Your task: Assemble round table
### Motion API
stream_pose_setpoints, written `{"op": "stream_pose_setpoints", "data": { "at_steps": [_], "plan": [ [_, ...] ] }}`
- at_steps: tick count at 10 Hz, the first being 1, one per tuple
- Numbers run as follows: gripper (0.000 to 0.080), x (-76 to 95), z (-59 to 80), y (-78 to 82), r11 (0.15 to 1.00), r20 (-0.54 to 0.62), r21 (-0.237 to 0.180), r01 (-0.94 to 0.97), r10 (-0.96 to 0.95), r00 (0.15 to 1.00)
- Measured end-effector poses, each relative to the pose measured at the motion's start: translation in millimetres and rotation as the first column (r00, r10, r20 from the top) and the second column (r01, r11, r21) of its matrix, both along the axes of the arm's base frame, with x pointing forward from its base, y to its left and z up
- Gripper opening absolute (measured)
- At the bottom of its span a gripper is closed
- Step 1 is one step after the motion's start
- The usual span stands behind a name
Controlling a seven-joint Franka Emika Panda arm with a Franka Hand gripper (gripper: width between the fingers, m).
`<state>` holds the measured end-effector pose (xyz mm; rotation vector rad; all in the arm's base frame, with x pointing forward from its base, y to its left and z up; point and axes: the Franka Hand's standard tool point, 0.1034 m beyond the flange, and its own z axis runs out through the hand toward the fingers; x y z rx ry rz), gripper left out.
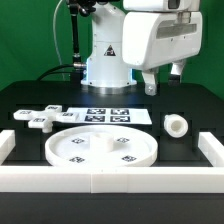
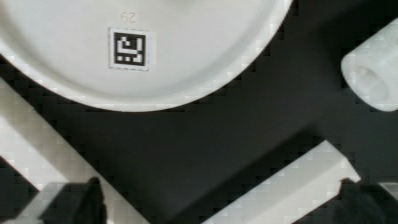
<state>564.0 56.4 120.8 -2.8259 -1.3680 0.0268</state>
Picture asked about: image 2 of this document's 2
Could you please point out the white fence rail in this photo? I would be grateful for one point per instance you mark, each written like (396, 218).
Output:
(295, 191)
(46, 161)

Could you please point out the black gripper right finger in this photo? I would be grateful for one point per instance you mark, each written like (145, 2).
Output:
(367, 203)

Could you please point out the white round table top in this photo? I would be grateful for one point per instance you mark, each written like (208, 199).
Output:
(135, 55)

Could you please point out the white right fence rail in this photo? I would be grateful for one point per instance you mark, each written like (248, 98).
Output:
(295, 191)

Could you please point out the white front fence rail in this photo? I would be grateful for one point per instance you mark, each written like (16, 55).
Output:
(46, 161)

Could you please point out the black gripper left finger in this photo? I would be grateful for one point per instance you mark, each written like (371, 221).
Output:
(76, 207)

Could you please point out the white cylindrical table leg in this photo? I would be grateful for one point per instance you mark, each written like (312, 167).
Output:
(369, 69)

